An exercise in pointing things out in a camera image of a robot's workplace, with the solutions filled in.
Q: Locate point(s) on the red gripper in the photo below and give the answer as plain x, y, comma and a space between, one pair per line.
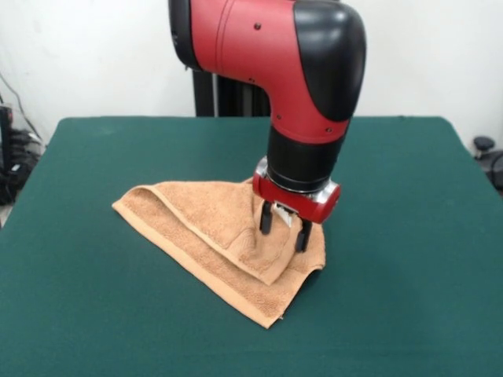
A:
314, 208

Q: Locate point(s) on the tan terry towel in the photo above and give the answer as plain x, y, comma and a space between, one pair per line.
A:
204, 220

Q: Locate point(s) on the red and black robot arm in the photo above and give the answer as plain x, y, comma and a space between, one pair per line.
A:
255, 51

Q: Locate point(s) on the dark green table cloth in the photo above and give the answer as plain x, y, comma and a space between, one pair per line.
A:
78, 275

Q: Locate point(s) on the grey chair base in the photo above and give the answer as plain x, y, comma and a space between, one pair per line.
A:
487, 157

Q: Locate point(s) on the black upright box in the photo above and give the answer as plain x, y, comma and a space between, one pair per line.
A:
6, 137

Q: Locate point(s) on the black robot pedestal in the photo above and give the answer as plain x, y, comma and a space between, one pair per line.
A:
236, 98

